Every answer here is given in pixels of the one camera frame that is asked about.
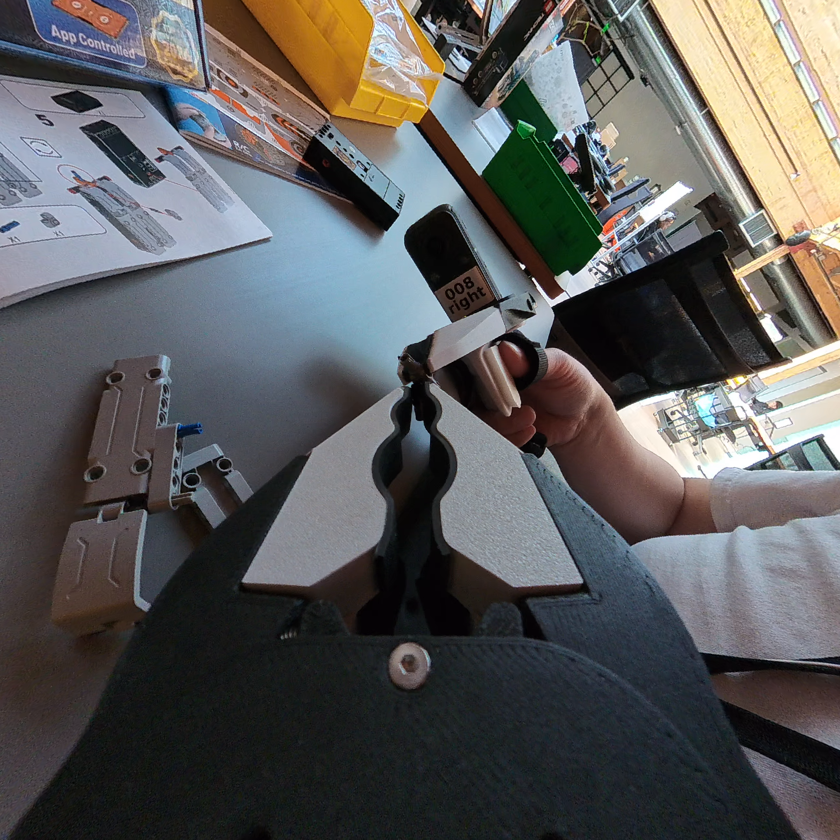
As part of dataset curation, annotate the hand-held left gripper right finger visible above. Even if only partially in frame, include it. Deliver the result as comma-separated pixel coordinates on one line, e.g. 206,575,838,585
420,382,585,634

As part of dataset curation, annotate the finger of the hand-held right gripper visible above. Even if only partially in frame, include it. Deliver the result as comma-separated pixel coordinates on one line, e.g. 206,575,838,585
428,307,511,373
399,336,438,383

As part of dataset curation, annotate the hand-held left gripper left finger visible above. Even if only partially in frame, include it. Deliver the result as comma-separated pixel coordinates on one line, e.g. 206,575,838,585
241,386,413,634

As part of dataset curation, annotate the person's right forearm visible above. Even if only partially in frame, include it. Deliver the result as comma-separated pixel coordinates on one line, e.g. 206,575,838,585
545,400,716,546

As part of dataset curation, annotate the person's right hand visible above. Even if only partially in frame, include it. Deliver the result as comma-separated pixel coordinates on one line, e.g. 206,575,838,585
484,343,622,455

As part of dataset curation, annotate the black battery box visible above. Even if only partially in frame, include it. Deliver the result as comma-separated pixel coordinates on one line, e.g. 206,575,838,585
303,121,406,232

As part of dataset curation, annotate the green plastic bin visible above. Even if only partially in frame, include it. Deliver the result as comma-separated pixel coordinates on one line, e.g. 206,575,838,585
482,120,603,277

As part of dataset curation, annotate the black mesh chair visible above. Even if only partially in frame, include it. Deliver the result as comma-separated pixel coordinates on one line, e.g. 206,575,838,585
550,231,788,411

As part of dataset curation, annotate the black product box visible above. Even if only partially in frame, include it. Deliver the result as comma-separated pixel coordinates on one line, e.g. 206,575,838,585
462,0,567,109

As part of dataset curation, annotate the clear plastic bag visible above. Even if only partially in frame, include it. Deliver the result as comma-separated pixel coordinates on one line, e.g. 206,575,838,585
357,0,442,99

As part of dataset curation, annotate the white speckled sheet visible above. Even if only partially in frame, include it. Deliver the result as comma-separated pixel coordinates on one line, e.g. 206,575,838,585
525,42,595,132

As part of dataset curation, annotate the yellow plastic bin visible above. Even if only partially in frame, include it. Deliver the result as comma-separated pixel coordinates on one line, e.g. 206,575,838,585
239,0,446,129

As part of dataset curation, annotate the open instruction booklet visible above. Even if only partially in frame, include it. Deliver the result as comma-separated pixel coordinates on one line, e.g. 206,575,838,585
0,75,273,309

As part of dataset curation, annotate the blue building kit box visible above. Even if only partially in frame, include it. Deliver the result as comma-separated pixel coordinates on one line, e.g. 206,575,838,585
0,0,211,89

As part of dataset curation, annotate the silver ventilation duct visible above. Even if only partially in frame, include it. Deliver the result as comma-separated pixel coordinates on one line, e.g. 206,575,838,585
623,0,834,342

